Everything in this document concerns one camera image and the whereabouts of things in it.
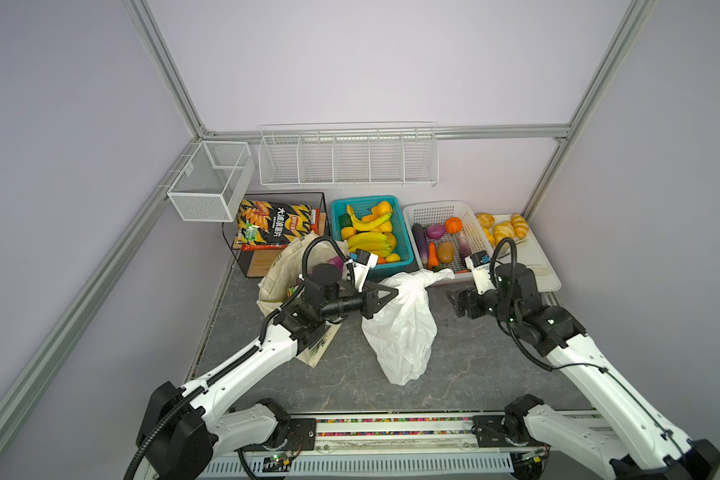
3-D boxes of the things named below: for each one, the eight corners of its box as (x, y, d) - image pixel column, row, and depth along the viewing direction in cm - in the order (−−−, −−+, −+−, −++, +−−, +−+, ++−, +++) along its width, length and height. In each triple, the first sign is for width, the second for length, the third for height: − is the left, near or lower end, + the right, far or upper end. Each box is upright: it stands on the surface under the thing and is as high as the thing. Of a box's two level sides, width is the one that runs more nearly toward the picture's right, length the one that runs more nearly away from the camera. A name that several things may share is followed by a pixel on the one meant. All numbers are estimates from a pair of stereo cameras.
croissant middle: (497, 246, 113) (499, 243, 111) (490, 225, 120) (491, 221, 118) (518, 246, 113) (520, 242, 111) (510, 225, 120) (511, 221, 118)
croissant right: (517, 238, 116) (519, 235, 115) (508, 217, 124) (510, 213, 122) (531, 238, 116) (533, 235, 114) (522, 216, 123) (524, 213, 122)
